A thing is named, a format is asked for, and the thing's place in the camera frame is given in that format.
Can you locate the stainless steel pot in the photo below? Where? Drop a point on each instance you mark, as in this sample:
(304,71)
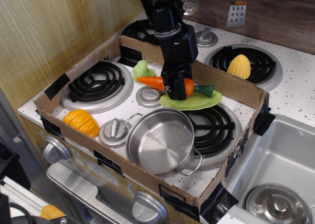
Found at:
(162,141)

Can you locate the orange object at bottom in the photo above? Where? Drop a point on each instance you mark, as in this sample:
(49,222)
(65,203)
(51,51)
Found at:
(50,212)

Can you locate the right oven dial knob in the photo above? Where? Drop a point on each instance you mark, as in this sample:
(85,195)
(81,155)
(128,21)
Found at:
(147,210)

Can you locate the green toy lettuce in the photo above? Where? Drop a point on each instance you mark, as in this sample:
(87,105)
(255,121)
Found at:
(141,70)

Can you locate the yellow toy corn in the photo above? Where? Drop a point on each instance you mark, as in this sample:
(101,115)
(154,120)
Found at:
(240,66)

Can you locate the front left stove burner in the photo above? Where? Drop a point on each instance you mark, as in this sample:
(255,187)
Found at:
(101,88)

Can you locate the back left stove burner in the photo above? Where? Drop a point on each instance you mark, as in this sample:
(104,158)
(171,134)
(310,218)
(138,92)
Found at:
(141,30)

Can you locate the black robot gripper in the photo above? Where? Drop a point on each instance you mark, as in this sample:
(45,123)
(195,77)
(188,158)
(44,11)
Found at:
(179,50)

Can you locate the stove burner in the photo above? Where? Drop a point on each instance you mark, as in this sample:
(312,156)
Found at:
(101,88)
(216,130)
(266,70)
(141,30)

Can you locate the silver pot lid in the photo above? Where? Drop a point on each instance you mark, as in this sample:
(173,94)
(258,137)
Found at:
(277,204)

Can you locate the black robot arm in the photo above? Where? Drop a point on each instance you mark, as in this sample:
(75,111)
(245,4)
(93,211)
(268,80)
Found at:
(164,13)

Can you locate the hanging metal spatula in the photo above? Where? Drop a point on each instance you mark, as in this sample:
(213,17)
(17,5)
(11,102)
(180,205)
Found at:
(236,14)

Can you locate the silver centre stove knob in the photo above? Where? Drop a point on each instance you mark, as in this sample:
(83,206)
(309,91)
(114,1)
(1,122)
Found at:
(149,97)

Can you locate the orange toy carrot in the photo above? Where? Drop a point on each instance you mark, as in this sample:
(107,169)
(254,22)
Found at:
(158,83)

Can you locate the light green plastic plate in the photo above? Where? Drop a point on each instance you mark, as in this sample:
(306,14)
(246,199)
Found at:
(195,101)

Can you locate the back right stove burner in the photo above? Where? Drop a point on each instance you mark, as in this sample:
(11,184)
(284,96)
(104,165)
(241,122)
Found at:
(266,70)

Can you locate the left oven dial knob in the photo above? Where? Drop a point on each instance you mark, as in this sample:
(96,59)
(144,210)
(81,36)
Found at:
(55,151)

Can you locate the silver back stove knob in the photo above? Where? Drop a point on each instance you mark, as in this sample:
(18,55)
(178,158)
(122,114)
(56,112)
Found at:
(206,38)

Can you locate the hanging metal strainer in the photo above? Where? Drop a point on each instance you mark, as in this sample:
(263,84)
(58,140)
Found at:
(190,6)

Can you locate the brown cardboard fence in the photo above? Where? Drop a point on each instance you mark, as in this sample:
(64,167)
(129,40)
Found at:
(178,200)

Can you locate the silver stove knob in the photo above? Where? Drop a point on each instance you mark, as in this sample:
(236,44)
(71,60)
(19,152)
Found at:
(206,38)
(114,133)
(149,97)

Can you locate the orange toy pumpkin slice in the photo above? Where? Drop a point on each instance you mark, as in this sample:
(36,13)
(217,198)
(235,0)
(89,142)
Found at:
(82,121)

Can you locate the silver front stove knob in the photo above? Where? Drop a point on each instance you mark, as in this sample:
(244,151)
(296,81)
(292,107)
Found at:
(114,133)

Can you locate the grey toy sink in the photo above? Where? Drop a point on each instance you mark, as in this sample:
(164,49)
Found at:
(283,155)

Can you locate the front right stove burner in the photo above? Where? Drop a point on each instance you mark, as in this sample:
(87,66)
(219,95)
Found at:
(216,130)

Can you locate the oven dial knob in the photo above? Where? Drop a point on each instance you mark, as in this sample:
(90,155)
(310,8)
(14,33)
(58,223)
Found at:
(147,210)
(55,151)

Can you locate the silver oven door handle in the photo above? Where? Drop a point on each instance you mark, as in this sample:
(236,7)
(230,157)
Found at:
(81,192)

